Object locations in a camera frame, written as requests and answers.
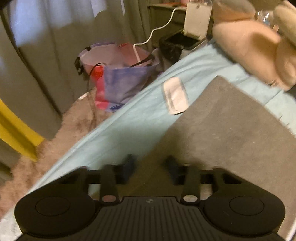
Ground grey sweatpants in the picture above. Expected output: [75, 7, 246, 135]
[120, 75, 296, 240]

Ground beige shaggy rug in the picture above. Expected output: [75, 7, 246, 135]
[1, 88, 111, 216]

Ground light blue bed sheet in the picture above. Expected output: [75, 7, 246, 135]
[1, 42, 295, 240]

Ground yellow curtain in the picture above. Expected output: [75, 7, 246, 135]
[1, 100, 44, 161]

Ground purple tote bag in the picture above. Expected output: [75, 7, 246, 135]
[74, 42, 159, 112]

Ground black waste bin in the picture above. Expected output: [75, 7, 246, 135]
[156, 32, 209, 71]

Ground pink plush toy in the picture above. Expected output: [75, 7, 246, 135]
[212, 1, 295, 91]

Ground grey curtain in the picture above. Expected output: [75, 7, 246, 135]
[0, 0, 163, 160]

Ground white bin lid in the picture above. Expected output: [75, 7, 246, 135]
[183, 1, 212, 40]

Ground white charging cable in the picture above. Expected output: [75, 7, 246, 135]
[133, 4, 188, 67]

